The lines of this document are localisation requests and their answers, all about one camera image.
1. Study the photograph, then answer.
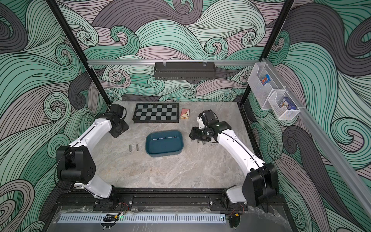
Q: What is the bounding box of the teal plastic storage box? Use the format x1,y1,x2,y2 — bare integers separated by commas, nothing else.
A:
146,130,184,157

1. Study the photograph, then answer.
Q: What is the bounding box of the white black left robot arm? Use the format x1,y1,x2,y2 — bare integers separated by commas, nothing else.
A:
56,104,129,199

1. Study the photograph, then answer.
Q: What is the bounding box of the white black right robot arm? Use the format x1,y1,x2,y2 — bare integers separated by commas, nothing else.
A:
189,121,278,207

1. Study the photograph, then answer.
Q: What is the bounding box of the small red card box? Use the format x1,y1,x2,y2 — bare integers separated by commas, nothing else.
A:
180,108,190,119

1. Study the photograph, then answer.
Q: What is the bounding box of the blue box in bin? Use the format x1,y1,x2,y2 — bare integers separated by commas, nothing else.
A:
279,96,298,110

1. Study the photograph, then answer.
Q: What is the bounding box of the black grey chessboard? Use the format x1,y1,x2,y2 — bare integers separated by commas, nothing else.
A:
132,102,179,123

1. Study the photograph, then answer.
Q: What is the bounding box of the blue red item in bin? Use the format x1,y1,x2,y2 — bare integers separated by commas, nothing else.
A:
260,74,271,86

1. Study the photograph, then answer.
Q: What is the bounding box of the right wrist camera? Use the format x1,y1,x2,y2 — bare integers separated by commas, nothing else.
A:
197,110,219,129

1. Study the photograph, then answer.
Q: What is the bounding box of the aluminium rail back wall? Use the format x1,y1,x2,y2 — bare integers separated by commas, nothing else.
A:
87,59,259,66

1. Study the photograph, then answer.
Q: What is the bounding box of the aluminium rail wall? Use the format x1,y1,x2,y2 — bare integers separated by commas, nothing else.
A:
87,59,259,66
262,58,371,216

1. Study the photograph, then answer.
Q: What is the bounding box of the black wall shelf tray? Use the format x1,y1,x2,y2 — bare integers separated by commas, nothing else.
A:
154,62,216,81

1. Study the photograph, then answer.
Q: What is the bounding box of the clear wall bin far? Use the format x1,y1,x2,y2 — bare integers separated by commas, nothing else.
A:
248,62,285,110

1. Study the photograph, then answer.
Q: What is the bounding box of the clear wall bin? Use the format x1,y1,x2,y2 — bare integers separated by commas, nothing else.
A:
268,90,300,121
248,62,285,110

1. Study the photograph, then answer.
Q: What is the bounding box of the black frame post left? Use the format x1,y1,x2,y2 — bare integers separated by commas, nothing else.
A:
46,0,112,107

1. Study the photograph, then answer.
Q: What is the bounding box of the black frame post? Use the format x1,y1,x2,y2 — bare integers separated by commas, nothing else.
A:
46,0,112,107
236,1,295,104

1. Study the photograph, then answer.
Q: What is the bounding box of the clear wall bin near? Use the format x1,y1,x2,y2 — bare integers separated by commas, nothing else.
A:
268,90,300,121

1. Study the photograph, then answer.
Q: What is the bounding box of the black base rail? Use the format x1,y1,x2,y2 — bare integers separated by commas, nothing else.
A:
57,188,288,211

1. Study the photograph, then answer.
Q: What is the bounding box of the black frame post right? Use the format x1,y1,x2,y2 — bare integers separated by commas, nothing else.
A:
236,1,295,104

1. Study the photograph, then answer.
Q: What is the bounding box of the white slotted cable duct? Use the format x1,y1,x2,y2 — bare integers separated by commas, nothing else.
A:
57,213,227,224

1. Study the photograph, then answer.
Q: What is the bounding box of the aluminium rail right wall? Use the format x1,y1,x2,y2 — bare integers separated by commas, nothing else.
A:
262,58,371,216

